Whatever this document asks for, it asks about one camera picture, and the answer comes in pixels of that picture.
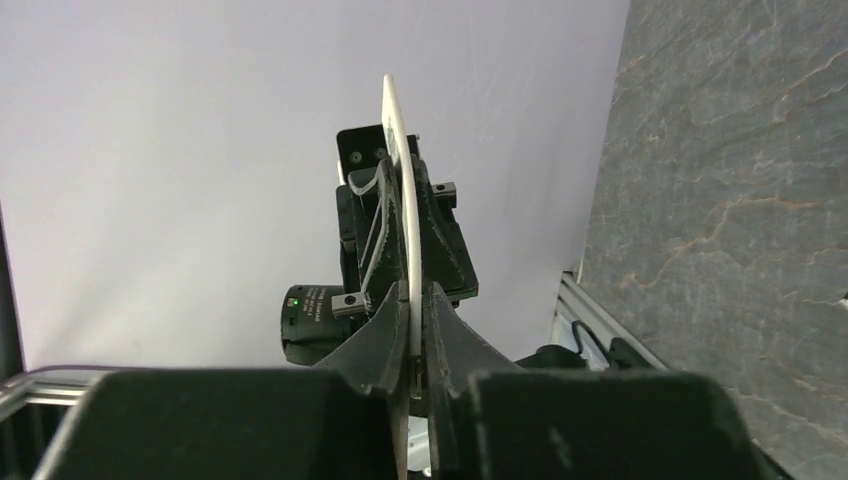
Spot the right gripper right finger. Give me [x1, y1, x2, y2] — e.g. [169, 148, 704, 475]
[423, 282, 769, 479]

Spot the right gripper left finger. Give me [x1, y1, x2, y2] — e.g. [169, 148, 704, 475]
[35, 282, 409, 479]

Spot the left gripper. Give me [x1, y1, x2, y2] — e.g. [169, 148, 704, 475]
[336, 125, 479, 312]

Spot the white remote battery cover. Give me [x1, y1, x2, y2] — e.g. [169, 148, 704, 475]
[381, 74, 423, 357]

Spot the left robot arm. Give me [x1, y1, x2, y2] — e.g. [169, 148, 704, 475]
[280, 125, 479, 366]

